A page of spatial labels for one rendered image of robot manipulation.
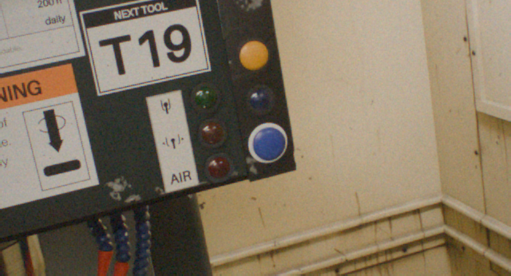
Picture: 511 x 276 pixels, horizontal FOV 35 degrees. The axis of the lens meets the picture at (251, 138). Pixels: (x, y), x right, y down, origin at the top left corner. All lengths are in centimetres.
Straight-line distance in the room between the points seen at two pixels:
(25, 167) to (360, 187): 135
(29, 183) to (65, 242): 69
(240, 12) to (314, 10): 114
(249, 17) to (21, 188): 24
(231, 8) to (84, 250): 77
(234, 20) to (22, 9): 17
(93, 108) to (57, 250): 72
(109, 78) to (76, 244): 73
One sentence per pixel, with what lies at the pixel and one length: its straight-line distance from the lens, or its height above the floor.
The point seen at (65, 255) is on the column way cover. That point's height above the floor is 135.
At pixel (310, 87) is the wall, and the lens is 186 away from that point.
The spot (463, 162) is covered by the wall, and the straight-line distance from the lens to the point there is 194.
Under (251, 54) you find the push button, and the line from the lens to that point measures 71.
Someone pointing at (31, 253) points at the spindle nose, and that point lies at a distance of 90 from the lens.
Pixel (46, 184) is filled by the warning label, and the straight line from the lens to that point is 71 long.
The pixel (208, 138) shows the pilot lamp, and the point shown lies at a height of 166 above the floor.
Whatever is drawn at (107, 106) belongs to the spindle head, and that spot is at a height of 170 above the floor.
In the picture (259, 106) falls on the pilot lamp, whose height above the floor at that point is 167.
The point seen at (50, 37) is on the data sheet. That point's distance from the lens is 69.
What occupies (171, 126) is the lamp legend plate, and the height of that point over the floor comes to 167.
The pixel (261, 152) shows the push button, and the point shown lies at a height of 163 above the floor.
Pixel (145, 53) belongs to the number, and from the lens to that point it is 70.
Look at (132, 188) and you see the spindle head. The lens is 72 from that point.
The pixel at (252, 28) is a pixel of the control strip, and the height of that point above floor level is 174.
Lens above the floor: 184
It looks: 16 degrees down
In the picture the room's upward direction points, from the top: 10 degrees counter-clockwise
